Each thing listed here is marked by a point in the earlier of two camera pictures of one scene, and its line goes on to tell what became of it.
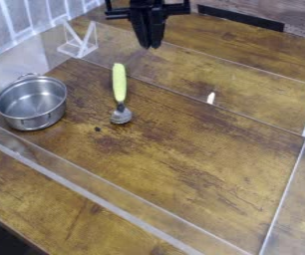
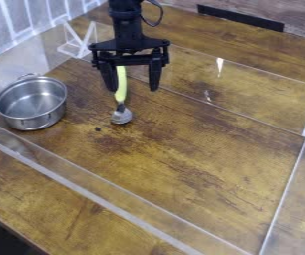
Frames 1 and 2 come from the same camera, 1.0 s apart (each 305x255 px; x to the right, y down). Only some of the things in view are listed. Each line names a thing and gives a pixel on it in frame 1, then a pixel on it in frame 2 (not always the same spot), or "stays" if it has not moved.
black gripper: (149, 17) → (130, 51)
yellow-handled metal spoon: (122, 116) stays
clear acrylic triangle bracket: (77, 45) stays
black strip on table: (240, 18) stays
